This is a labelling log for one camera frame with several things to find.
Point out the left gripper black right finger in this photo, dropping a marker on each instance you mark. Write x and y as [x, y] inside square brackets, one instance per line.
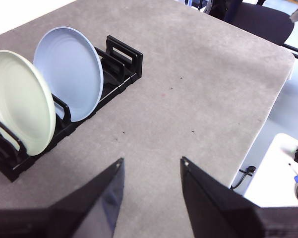
[225, 218]

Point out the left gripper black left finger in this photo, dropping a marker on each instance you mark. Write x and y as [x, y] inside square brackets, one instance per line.
[64, 218]

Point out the pale green round plate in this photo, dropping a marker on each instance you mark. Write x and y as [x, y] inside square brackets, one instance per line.
[22, 104]

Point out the blue round plate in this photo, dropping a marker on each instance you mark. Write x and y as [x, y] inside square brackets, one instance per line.
[69, 74]

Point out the black plastic plate rack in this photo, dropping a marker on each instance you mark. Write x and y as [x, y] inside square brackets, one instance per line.
[13, 173]

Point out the white side table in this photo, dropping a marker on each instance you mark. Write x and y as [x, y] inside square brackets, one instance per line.
[270, 173]

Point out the small blue tag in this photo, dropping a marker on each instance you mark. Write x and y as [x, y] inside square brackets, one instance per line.
[297, 179]

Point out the black office chair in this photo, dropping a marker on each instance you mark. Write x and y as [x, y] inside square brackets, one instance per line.
[262, 22]

